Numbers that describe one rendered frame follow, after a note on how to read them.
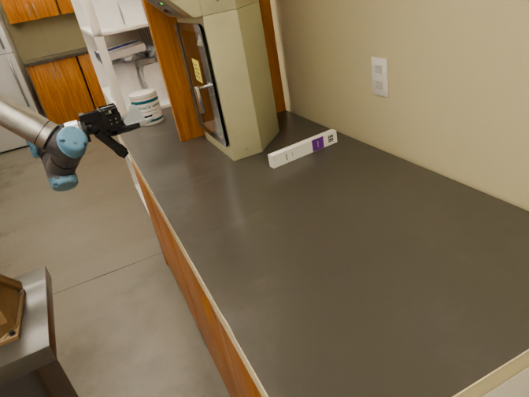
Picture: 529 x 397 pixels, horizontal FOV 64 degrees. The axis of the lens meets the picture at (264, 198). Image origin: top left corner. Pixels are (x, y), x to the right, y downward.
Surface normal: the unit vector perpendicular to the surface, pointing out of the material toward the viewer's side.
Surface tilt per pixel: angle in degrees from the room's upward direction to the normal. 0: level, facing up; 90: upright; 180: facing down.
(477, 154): 90
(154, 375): 0
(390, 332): 0
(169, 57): 90
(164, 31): 90
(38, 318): 0
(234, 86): 90
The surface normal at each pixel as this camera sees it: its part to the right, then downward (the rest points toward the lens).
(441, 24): -0.89, 0.33
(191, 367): -0.17, -0.87
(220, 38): 0.42, 0.36
